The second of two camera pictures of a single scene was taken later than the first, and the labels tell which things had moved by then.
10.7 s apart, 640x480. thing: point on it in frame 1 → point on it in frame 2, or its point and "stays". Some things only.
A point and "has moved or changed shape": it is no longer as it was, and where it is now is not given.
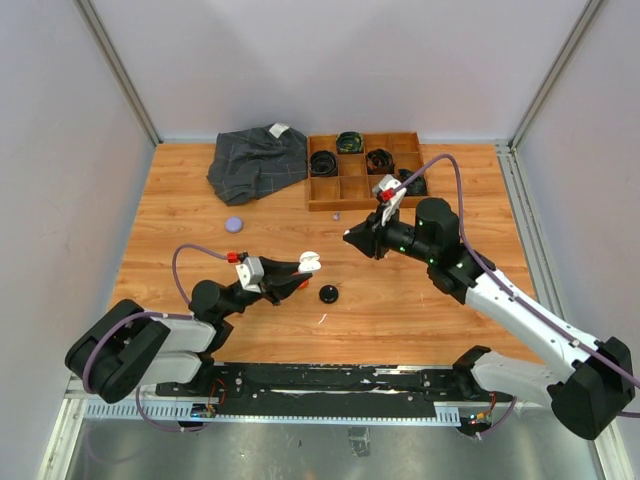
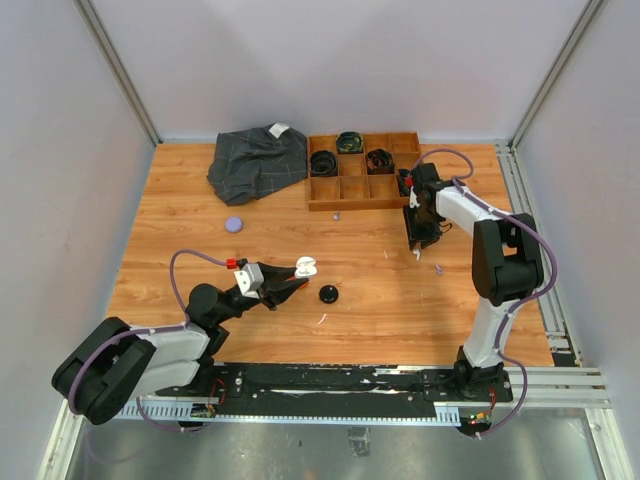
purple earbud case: x=234 y=224 stays
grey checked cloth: x=246 y=164 stays
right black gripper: x=369 y=235 → x=416 y=235
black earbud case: x=328 y=294 stays
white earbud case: x=309 y=262 has moved or changed shape
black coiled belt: x=380 y=162 stays
